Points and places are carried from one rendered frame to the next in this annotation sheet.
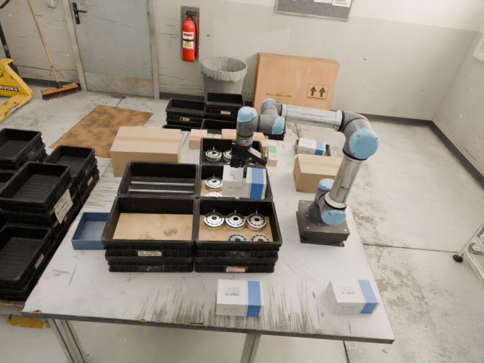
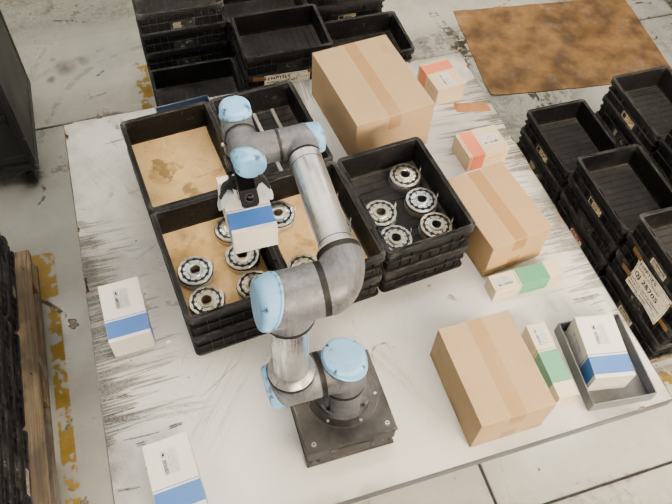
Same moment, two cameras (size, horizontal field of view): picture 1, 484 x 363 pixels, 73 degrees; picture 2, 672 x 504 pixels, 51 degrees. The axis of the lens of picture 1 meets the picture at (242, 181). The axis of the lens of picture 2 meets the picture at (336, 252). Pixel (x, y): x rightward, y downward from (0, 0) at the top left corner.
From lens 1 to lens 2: 172 cm
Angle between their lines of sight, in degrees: 50
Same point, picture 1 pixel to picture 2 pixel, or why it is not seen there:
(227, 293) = (117, 294)
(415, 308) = not seen: outside the picture
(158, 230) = (189, 177)
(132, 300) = (101, 208)
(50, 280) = (107, 125)
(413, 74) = not seen: outside the picture
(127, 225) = (186, 142)
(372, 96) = not seen: outside the picture
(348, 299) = (150, 464)
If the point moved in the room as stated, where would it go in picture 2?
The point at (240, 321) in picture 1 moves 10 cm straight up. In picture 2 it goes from (101, 333) to (93, 317)
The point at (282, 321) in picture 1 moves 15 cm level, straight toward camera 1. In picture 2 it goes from (114, 387) to (62, 383)
